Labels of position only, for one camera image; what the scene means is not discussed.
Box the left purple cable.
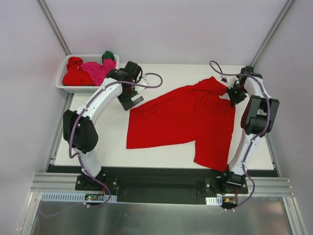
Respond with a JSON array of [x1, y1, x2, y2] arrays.
[[39, 72, 164, 217]]

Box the white plastic basket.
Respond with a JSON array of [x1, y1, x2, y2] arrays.
[[55, 54, 120, 94]]

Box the left white cable duct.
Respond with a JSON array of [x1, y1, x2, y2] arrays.
[[41, 192, 117, 203]]

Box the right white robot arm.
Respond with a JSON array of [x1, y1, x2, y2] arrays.
[[220, 66, 279, 193]]

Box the red t shirt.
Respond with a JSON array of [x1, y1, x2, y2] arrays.
[[62, 57, 94, 86], [126, 76, 236, 172]]

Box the aluminium frame rail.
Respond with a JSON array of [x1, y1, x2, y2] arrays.
[[30, 172, 295, 197]]

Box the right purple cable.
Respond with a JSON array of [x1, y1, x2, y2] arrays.
[[209, 60, 272, 216]]

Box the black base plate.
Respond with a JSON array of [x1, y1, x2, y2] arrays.
[[47, 165, 264, 204]]

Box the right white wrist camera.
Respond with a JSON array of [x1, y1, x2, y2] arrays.
[[220, 75, 229, 85]]

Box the white cable duct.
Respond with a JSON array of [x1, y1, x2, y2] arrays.
[[41, 192, 117, 203], [205, 196, 223, 206]]

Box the pink t shirt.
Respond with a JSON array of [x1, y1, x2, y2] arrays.
[[82, 59, 116, 86]]

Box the green t shirt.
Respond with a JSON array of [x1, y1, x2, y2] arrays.
[[101, 50, 115, 62]]

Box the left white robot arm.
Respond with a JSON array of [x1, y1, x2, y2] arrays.
[[63, 61, 143, 190]]

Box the right white cable duct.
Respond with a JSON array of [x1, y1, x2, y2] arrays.
[[205, 196, 223, 206]]

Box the purple cable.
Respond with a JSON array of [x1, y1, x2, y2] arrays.
[[39, 72, 164, 217], [209, 60, 272, 216]]

